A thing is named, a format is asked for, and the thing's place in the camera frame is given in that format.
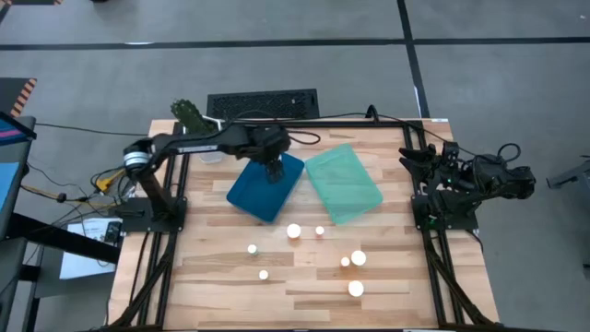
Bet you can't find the white hexagonal plant pot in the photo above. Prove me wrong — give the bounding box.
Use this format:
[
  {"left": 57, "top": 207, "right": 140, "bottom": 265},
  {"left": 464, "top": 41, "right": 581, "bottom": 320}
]
[{"left": 183, "top": 114, "right": 229, "bottom": 165}]

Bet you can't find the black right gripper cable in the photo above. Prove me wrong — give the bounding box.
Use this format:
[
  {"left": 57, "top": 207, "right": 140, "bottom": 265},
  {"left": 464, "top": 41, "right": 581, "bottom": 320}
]
[{"left": 460, "top": 142, "right": 523, "bottom": 168}]

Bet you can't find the black cable with plug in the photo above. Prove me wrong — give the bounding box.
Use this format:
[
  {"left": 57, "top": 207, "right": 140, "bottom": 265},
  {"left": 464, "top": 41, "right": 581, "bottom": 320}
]
[{"left": 230, "top": 104, "right": 490, "bottom": 162}]

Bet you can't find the yellow cable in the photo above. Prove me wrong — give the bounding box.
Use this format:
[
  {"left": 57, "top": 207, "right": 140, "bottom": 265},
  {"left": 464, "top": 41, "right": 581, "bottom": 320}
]
[{"left": 20, "top": 168, "right": 128, "bottom": 207}]

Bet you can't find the blue plastic bin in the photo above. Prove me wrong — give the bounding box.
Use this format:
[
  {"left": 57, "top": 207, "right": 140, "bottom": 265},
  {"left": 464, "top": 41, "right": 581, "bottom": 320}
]
[{"left": 225, "top": 145, "right": 306, "bottom": 225}]

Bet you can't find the monitor with blue pink display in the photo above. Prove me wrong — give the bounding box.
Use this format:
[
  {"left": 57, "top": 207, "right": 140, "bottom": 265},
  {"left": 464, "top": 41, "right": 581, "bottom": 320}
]
[{"left": 0, "top": 112, "right": 38, "bottom": 147}]

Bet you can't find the thin black floor cable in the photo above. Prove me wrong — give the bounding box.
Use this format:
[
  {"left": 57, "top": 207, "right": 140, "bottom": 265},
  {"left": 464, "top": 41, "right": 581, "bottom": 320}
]
[{"left": 34, "top": 122, "right": 149, "bottom": 137}]

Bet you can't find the small black handheld device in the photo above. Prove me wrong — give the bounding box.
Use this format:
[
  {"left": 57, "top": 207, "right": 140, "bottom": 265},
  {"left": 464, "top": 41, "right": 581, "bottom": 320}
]
[{"left": 103, "top": 220, "right": 123, "bottom": 244}]

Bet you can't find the light blue flat panel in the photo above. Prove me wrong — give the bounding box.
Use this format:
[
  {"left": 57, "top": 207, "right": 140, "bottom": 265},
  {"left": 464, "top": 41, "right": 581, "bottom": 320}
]
[{"left": 0, "top": 160, "right": 22, "bottom": 222}]

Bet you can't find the grey chair base leg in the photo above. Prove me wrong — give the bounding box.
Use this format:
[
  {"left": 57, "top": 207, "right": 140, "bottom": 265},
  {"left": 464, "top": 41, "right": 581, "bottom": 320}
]
[{"left": 546, "top": 159, "right": 590, "bottom": 190}]

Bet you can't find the black aluminium table frame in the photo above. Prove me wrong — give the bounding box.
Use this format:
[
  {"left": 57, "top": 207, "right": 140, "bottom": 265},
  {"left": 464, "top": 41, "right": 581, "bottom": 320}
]
[{"left": 108, "top": 118, "right": 503, "bottom": 332}]

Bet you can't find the black power cable with connector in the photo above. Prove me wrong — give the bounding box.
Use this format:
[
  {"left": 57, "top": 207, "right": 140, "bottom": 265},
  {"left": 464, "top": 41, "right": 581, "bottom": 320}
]
[{"left": 27, "top": 163, "right": 116, "bottom": 207}]

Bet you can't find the translucent green plastic bin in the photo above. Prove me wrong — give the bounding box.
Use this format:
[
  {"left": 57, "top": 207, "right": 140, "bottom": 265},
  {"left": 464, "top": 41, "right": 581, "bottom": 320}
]
[{"left": 303, "top": 142, "right": 384, "bottom": 226}]

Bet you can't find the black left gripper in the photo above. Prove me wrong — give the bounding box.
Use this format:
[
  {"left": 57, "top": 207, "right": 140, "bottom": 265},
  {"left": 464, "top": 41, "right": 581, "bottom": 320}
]
[{"left": 250, "top": 123, "right": 292, "bottom": 185}]

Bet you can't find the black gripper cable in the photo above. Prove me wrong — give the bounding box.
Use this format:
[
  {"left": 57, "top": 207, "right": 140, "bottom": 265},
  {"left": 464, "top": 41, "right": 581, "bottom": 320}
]
[
  {"left": 460, "top": 142, "right": 523, "bottom": 168},
  {"left": 288, "top": 129, "right": 323, "bottom": 147}
]

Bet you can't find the dark grey desk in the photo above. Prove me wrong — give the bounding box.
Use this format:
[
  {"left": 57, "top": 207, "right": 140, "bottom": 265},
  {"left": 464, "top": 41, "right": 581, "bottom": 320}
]
[{"left": 0, "top": 114, "right": 122, "bottom": 332}]

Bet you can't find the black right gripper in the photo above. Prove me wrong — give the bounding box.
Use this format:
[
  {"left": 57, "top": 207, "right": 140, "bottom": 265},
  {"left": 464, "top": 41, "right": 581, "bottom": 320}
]
[{"left": 398, "top": 143, "right": 467, "bottom": 197}]

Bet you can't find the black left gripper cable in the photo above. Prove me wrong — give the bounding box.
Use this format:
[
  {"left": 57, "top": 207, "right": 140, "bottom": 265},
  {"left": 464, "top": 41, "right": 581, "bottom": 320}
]
[{"left": 288, "top": 129, "right": 323, "bottom": 147}]

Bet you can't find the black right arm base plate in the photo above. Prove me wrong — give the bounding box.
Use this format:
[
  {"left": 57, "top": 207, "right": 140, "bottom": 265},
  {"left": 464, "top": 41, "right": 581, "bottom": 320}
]
[{"left": 411, "top": 193, "right": 479, "bottom": 231}]

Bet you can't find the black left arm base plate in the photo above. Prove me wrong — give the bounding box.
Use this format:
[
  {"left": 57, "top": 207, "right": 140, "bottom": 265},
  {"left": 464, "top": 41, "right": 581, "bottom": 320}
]
[{"left": 114, "top": 196, "right": 188, "bottom": 234}]

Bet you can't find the white paper sheet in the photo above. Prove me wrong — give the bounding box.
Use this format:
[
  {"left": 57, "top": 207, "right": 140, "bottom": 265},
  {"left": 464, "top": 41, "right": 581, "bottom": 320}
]
[{"left": 58, "top": 217, "right": 124, "bottom": 281}]

